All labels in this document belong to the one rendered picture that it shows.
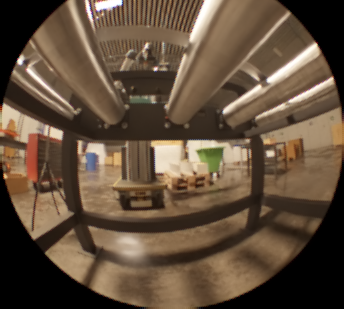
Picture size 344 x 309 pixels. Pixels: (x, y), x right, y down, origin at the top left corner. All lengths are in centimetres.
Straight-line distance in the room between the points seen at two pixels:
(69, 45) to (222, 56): 24
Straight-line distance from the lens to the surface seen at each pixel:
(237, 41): 18
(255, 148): 85
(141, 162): 166
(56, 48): 22
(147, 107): 57
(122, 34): 29
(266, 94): 43
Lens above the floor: 66
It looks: 11 degrees up
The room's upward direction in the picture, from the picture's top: 2 degrees counter-clockwise
